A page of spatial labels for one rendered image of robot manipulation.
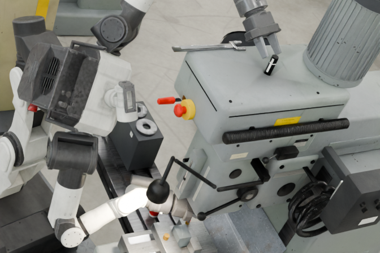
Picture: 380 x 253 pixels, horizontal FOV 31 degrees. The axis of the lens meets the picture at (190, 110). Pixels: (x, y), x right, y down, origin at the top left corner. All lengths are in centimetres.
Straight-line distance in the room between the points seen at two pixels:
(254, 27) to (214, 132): 33
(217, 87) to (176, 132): 266
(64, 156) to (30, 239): 89
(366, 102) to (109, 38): 88
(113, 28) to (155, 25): 325
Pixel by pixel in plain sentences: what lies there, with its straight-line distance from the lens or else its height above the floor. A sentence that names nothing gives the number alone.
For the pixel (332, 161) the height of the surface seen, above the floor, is 162.
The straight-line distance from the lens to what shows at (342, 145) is 236.
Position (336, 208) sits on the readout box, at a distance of 217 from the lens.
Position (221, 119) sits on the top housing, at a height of 184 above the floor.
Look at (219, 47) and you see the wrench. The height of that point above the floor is 190.
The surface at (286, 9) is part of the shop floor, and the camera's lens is 628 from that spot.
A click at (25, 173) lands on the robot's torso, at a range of 295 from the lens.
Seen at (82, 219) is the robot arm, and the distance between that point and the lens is 238.
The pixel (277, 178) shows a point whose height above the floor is 151.
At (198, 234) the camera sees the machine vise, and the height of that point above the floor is 100.
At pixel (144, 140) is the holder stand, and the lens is 277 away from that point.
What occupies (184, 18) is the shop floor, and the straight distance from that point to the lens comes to 558.
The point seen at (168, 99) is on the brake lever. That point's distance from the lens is 206.
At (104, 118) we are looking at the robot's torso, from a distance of 221.
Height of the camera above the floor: 302
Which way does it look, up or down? 40 degrees down
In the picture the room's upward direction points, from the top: 23 degrees clockwise
